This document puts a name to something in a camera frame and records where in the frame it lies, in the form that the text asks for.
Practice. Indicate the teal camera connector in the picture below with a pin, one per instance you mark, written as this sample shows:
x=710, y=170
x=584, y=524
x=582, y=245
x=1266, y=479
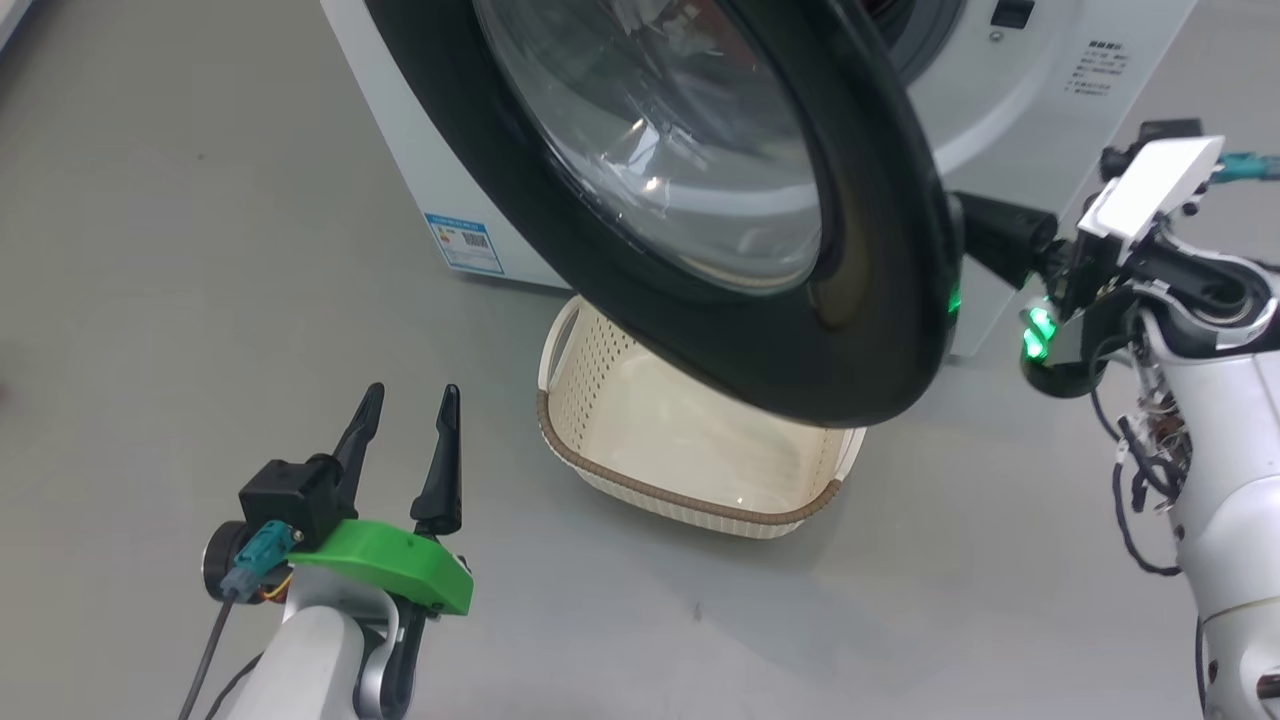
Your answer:
x=1245, y=167
x=258, y=558

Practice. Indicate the cream perforated laundry basket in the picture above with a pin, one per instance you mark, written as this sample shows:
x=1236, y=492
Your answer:
x=690, y=440

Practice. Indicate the teal left camera connector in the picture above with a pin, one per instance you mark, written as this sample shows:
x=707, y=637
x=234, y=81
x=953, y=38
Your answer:
x=258, y=558

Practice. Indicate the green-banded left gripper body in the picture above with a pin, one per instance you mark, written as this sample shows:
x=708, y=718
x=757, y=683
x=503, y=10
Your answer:
x=390, y=565

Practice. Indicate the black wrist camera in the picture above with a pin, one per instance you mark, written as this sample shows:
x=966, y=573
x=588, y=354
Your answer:
x=290, y=495
x=1165, y=130

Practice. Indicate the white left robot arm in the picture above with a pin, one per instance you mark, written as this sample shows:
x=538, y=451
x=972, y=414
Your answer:
x=310, y=660

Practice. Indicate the white front-load washing machine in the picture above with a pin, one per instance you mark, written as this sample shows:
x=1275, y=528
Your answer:
x=1050, y=100

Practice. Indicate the blue energy label sticker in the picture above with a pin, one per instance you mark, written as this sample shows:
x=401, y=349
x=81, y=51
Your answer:
x=463, y=243

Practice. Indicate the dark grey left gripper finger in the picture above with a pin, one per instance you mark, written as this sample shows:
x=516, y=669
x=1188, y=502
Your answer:
x=442, y=480
x=362, y=435

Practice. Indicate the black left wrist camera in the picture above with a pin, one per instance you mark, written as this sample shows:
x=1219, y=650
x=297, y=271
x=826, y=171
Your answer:
x=290, y=495

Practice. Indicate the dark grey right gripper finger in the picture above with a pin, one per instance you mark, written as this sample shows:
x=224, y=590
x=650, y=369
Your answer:
x=1005, y=238

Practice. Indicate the teal right camera connector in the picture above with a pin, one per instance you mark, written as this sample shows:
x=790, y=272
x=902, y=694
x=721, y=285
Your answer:
x=1245, y=167

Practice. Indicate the black round glass washer door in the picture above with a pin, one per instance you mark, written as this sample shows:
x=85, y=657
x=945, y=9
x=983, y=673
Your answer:
x=870, y=300

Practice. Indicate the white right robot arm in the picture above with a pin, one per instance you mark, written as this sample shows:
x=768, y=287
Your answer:
x=1230, y=480

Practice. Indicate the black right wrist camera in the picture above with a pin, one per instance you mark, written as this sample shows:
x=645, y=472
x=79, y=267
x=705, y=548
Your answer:
x=1165, y=130

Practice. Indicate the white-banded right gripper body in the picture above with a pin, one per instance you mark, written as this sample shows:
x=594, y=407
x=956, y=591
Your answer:
x=1150, y=190

